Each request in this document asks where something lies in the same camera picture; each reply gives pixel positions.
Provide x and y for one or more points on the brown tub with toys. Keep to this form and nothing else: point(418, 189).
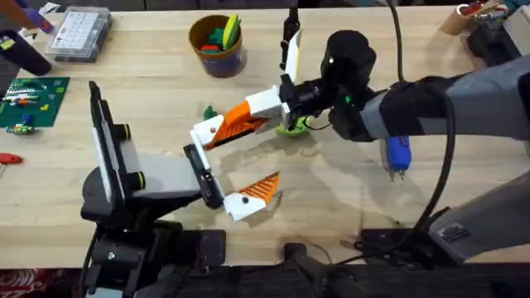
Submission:
point(217, 58)

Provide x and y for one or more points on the green board with blocks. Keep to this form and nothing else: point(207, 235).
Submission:
point(33, 103)

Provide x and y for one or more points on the right wrist upright black plate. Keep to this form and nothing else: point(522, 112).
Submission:
point(293, 49)

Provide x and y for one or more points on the green disc with holes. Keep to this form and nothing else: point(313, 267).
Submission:
point(295, 130)

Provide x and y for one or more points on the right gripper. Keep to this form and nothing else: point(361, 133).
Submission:
point(348, 83)

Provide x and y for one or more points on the green vegetable toy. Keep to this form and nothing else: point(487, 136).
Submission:
point(210, 113)

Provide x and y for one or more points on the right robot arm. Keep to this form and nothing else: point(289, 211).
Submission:
point(476, 99)

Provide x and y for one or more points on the wrist upright black plate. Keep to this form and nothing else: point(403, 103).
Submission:
point(105, 140)
point(293, 49)

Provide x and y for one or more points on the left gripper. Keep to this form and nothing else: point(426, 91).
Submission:
point(165, 174)

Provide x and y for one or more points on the left wrist upright black plate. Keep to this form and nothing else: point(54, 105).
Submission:
point(105, 140)

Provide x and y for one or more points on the orange ribbed wedge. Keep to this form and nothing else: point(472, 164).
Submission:
point(236, 133)

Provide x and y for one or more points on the clear plastic parts box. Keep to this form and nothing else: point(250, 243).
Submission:
point(78, 33)

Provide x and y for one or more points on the cardboard roll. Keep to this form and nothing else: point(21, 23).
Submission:
point(455, 20)

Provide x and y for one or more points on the black rail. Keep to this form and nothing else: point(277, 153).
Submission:
point(372, 285)

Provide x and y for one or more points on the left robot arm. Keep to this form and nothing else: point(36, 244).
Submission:
point(124, 256)

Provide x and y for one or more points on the black cylinder object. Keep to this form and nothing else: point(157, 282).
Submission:
point(25, 54)

